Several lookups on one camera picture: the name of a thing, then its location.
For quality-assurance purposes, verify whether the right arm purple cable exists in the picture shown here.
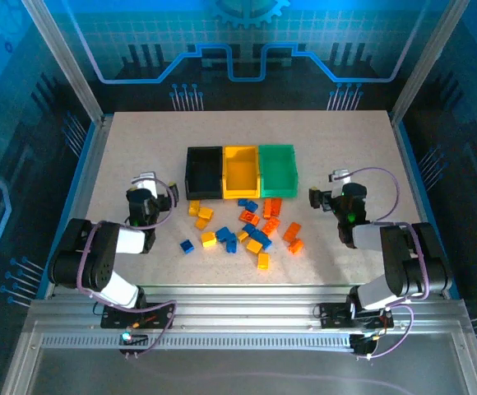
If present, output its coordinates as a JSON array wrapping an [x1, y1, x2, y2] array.
[[343, 166, 433, 361]]

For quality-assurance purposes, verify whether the aluminium front frame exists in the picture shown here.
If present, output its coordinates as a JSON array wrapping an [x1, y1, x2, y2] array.
[[0, 283, 477, 395]]

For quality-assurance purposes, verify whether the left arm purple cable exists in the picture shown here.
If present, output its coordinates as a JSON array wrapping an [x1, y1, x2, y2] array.
[[76, 177, 178, 359]]

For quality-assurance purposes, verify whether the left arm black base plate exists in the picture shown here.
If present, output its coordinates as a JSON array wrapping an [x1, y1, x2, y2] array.
[[100, 302, 177, 330]]

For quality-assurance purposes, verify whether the green plastic bin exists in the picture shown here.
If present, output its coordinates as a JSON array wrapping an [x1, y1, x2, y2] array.
[[257, 143, 298, 199]]

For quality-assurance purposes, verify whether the black plastic bin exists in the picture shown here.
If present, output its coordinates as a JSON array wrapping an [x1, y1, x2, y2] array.
[[184, 146, 225, 202]]

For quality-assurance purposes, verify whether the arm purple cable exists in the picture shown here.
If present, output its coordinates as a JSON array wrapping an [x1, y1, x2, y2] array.
[[343, 166, 433, 361], [76, 177, 178, 359]]

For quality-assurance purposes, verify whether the yellow plastic bin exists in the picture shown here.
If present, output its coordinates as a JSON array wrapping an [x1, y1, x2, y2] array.
[[221, 144, 262, 201]]

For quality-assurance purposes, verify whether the aluminium side rail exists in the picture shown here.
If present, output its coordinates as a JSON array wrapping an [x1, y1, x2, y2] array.
[[44, 114, 114, 297], [390, 110, 457, 297]]

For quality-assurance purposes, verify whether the aluminium corner post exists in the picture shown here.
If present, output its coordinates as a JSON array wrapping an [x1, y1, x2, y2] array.
[[390, 0, 470, 124], [20, 0, 108, 124]]

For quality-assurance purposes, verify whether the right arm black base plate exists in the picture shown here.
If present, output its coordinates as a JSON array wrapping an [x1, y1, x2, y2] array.
[[318, 302, 395, 330]]

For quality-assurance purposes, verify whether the slotted grey cable duct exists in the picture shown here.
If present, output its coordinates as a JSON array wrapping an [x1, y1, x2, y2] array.
[[40, 333, 354, 350]]

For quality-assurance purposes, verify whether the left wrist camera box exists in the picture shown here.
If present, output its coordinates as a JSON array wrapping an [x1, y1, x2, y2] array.
[[132, 171, 160, 199]]

